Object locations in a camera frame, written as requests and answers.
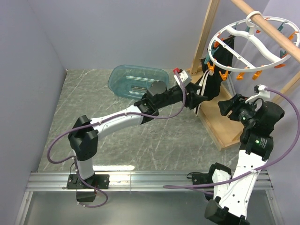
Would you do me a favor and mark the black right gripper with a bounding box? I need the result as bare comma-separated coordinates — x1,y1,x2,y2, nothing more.
217,93,259,127

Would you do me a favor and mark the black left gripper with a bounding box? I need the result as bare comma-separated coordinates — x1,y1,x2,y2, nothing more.
157,82,208,110

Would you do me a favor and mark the black underwear beige waistband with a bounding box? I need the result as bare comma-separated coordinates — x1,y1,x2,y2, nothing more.
196,68,223,101

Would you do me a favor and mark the orange hanger clip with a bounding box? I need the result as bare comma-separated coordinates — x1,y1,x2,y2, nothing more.
252,65,263,80
236,72,246,80
219,70,229,81
207,61,215,75

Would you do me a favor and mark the white round clip hanger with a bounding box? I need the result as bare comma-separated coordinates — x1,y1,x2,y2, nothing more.
208,11,291,73

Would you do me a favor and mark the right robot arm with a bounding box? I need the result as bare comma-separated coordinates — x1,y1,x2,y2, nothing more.
204,94,285,225

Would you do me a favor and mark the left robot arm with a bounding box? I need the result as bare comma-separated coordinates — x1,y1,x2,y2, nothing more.
68,81,208,188

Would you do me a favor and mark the teal hanger clip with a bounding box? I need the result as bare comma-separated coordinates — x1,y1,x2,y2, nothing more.
203,56,210,67

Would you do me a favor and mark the black hanging underwear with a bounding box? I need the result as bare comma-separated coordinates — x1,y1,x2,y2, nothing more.
200,35,235,73

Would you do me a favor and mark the teal transparent plastic bin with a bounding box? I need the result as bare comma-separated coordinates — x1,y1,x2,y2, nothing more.
108,65,169,99

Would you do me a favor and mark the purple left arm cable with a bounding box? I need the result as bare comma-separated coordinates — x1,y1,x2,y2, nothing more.
47,75,187,208

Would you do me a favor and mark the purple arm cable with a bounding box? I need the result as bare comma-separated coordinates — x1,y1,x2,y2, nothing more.
162,87,300,197
47,75,187,208

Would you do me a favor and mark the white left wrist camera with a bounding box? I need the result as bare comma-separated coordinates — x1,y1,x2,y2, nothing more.
173,68,192,87

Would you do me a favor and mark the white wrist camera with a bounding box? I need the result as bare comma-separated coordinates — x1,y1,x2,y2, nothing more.
245,84,270,104
173,68,192,87

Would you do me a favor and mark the wooden drying rack frame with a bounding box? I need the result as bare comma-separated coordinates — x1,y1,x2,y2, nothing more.
189,0,300,152

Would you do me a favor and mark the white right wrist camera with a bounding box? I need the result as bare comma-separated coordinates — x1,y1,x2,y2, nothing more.
245,84,270,104

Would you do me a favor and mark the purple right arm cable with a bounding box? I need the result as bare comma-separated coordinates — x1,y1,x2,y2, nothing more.
162,87,300,197

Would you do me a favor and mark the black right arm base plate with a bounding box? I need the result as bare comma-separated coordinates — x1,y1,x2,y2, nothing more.
186,172,211,185

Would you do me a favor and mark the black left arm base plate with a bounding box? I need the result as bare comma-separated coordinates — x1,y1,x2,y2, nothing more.
66,174,110,189

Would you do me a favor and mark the aluminium mounting rail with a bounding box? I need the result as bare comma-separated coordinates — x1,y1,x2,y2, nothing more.
14,170,274,225

